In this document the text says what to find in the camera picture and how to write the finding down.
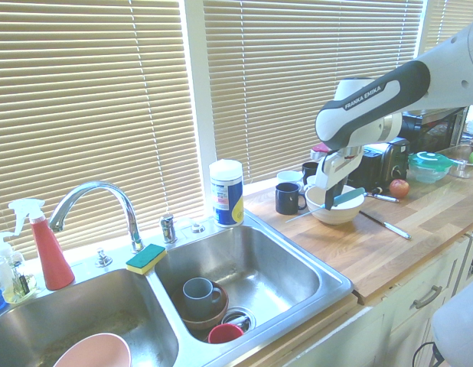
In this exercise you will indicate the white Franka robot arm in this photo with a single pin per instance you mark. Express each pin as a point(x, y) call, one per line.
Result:
point(374, 111)

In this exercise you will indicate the black silver toaster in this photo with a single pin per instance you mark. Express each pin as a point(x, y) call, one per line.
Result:
point(385, 160)

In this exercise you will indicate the grey mug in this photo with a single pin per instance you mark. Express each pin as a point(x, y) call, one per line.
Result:
point(198, 296)

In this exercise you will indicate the teal plastic serrated knife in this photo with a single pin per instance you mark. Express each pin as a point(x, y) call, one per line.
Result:
point(351, 195)

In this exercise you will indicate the red spray bottle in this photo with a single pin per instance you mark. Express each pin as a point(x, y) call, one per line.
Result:
point(51, 260)

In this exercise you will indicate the large white bowl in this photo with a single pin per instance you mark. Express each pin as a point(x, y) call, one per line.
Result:
point(336, 214)

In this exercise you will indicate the green-lidded food container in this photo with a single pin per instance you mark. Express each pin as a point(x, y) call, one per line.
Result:
point(429, 166)

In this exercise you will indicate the clear yellowish soap bottle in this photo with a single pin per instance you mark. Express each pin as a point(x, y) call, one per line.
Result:
point(18, 283)

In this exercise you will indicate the chrome sink hole cap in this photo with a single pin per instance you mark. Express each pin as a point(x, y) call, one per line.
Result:
point(197, 228)

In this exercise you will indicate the white mug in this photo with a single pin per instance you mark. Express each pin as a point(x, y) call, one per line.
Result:
point(311, 188)
point(290, 179)

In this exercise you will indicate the metal sink drain strainer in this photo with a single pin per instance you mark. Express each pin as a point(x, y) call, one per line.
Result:
point(240, 319)

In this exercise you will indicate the beige window blind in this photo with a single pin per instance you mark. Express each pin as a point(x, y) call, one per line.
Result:
point(87, 114)
point(297, 76)
point(447, 23)

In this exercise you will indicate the disinfecting wipes canister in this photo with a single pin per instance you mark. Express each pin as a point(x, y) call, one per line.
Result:
point(227, 195)

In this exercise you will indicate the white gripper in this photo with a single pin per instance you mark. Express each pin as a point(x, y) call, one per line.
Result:
point(336, 168)

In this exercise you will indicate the stainless steel double sink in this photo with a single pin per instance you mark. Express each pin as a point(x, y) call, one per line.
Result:
point(259, 267)

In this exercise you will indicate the chrome kitchen faucet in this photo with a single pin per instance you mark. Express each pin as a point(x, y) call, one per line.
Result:
point(98, 191)

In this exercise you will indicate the pink bowl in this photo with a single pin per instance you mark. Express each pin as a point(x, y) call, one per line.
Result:
point(95, 351)

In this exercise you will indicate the green yellow sponge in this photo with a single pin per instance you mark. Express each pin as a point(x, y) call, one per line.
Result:
point(146, 258)

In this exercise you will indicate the chrome sink soap dispenser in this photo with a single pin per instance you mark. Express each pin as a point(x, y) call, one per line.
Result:
point(168, 229)

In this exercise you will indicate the brown bowl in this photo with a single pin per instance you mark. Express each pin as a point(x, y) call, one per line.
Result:
point(217, 317)

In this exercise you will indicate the black mug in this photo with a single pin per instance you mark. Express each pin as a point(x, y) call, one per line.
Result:
point(309, 172)
point(288, 199)

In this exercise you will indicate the chrome sink knob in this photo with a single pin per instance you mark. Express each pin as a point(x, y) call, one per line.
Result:
point(103, 258)

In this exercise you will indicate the clear glass dish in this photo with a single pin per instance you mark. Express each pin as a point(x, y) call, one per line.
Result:
point(462, 164)

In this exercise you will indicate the red-lidded container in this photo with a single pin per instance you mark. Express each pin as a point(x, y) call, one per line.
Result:
point(318, 151)

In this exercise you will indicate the red apple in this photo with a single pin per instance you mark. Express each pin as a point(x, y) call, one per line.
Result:
point(399, 188)

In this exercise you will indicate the red mug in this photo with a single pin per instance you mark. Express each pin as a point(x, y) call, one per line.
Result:
point(225, 334)

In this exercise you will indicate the black microwave oven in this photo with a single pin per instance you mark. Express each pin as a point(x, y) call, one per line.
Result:
point(431, 130)

